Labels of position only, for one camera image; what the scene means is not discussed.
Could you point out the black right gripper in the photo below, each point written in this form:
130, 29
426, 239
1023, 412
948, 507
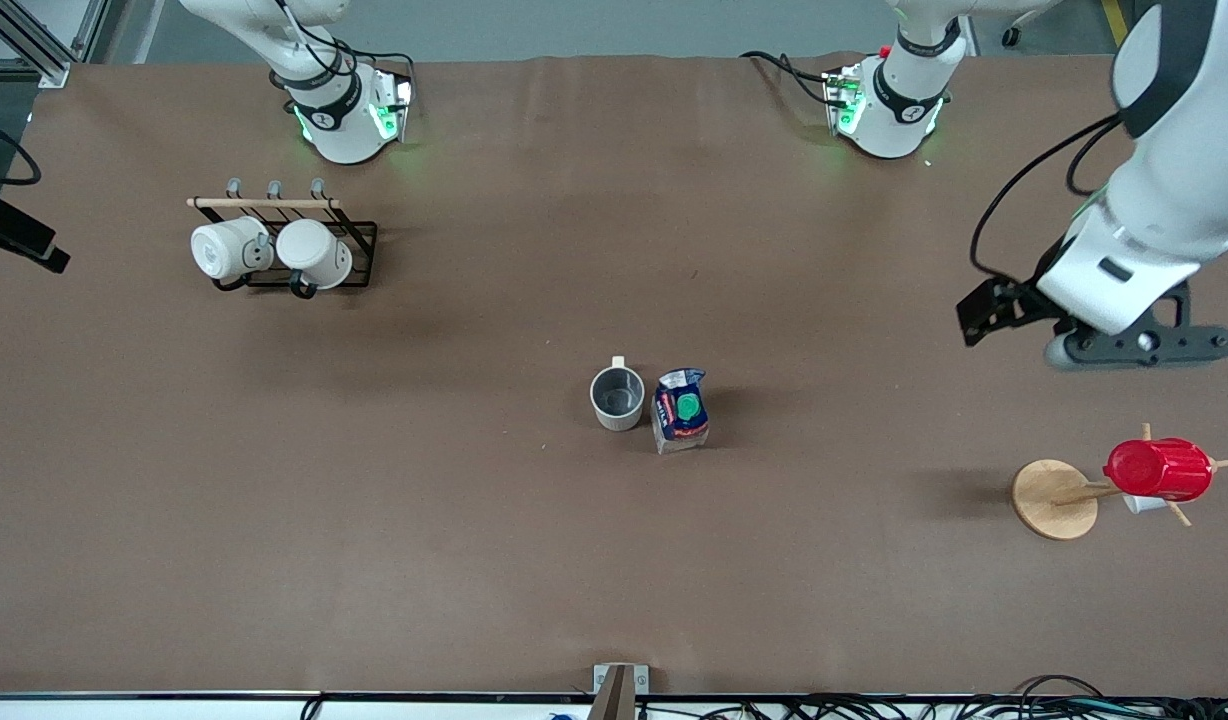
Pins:
4, 231

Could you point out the plain white mug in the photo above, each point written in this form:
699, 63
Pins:
314, 250

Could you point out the cream mug with grey inside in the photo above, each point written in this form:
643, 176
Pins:
617, 415

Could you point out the small white cup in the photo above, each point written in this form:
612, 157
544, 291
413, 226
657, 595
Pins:
1140, 505

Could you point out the blue white milk carton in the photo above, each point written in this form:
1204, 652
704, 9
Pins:
682, 425

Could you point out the red plastic cup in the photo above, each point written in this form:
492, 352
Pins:
1159, 470

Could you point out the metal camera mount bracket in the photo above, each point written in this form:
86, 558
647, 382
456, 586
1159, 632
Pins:
620, 680

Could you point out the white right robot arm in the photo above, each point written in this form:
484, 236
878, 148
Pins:
344, 130

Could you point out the white mug with round logo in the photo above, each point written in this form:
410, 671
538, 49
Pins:
224, 250

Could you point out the brown table cover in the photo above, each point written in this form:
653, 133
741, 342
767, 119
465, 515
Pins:
614, 560

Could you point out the aluminium frame profile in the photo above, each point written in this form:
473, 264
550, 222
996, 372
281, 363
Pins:
29, 45

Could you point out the wooden mug tree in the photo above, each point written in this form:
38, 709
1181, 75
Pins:
1054, 500

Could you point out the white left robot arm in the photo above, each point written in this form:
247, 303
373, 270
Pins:
899, 110

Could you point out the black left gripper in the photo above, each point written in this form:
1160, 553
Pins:
1021, 300

